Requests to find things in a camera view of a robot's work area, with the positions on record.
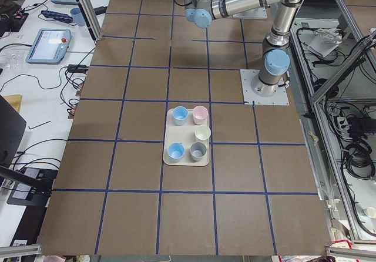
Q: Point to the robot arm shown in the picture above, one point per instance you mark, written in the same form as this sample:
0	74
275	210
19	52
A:
275	60

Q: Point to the light blue plastic cup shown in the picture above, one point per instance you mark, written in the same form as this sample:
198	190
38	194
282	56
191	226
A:
180	114

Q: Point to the pink plastic cup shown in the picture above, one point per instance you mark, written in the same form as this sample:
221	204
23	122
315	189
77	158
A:
200	114

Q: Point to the cream plastic cup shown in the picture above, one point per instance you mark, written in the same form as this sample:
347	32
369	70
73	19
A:
202	133

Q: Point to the grey plastic cup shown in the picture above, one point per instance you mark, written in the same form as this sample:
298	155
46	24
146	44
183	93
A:
197	151

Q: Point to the blue cup on desk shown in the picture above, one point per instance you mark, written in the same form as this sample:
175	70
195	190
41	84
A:
77	17

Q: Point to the beige serving tray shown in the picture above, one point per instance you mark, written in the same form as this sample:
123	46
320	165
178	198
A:
183	134

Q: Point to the blue teach pendant tablet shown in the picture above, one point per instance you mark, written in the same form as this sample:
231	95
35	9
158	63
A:
49	46

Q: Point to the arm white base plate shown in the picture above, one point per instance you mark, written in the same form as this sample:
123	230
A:
257	93

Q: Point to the aluminium frame post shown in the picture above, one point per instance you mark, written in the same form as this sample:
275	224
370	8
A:
90	19

